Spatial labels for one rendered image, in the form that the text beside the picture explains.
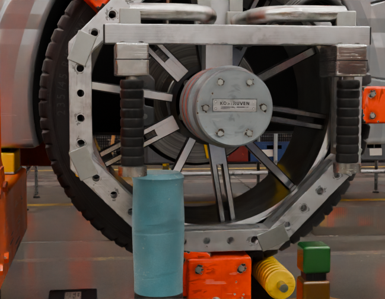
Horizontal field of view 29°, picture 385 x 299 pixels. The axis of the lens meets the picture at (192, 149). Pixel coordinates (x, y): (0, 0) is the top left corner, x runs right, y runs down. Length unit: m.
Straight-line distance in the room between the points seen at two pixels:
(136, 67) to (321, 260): 0.39
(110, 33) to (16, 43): 0.64
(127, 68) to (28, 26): 0.68
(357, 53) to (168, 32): 0.29
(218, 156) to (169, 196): 0.26
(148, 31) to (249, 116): 0.22
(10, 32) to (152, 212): 0.70
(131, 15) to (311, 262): 0.45
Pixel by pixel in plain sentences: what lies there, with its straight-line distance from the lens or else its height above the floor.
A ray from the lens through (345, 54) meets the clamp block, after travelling 1.18.
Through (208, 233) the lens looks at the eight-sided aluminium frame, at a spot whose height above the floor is 0.61.
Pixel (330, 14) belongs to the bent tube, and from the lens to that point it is 1.21.
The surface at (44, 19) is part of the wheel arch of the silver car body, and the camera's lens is 1.77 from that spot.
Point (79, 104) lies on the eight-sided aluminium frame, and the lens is 1.34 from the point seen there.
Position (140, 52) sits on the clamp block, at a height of 0.94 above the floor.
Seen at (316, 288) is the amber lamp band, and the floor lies 0.60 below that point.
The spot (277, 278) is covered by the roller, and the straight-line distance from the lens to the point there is 1.43.
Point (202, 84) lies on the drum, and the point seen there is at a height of 0.89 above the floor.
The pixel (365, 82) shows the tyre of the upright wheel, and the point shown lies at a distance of 1.52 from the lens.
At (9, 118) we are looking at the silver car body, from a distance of 1.77.
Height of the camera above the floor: 0.89
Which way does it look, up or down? 5 degrees down
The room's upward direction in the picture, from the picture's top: straight up
